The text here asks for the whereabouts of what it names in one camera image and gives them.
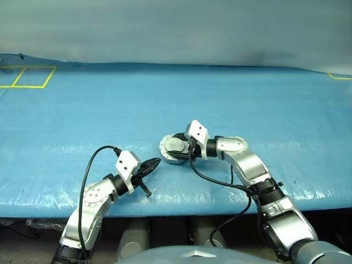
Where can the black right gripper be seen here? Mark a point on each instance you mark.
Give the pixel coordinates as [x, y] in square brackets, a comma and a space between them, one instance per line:
[193, 152]

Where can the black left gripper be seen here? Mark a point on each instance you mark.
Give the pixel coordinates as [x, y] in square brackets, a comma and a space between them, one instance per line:
[137, 176]

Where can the round motor housing copper windings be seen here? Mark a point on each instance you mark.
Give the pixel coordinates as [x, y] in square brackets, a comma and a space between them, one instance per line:
[171, 161]

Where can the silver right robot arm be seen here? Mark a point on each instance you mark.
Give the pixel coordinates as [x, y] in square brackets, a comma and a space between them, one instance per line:
[247, 162]

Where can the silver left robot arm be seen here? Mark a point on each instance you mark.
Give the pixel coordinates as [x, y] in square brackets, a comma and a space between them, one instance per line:
[93, 198]

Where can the gray rounded cylinder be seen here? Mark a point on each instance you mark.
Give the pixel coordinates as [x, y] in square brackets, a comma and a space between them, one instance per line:
[133, 242]
[204, 232]

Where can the blue table cover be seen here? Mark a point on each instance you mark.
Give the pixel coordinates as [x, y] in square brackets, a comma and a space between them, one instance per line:
[247, 104]

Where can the gray robot torso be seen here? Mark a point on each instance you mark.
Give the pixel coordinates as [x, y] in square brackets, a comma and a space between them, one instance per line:
[165, 255]

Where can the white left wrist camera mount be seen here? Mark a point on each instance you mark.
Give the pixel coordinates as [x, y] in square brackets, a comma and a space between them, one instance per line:
[126, 162]

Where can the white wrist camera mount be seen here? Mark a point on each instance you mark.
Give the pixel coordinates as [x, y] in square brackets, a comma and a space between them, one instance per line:
[126, 162]
[199, 132]

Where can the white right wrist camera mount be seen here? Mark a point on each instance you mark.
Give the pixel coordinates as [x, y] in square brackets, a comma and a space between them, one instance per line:
[199, 132]

